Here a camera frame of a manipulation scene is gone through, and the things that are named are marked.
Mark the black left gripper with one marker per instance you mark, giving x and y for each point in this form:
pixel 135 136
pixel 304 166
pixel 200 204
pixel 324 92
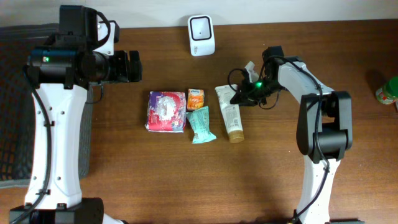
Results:
pixel 121 58

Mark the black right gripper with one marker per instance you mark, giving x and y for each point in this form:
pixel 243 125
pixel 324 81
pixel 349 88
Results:
pixel 246 97

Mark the white lotion tube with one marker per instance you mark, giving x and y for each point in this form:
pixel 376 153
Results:
pixel 230 113

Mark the red purple tissue pack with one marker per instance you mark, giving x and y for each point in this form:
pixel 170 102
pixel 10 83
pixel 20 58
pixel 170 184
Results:
pixel 166 112

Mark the orange tissue pack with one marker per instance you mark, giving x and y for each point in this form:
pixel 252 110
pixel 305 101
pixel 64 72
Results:
pixel 195 100

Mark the mint green wipes pack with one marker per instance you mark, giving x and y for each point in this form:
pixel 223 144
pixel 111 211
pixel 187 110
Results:
pixel 200 124

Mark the green lid jar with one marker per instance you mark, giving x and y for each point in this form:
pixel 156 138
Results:
pixel 387 94

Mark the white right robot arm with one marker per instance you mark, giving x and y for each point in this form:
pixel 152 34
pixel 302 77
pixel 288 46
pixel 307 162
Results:
pixel 324 127

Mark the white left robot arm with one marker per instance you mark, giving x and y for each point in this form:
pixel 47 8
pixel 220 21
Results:
pixel 59 78

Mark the white barcode scanner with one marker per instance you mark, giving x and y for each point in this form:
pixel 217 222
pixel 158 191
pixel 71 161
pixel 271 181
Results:
pixel 201 35

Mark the grey plastic basket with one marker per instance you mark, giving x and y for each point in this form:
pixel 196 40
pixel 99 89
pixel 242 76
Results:
pixel 17 106

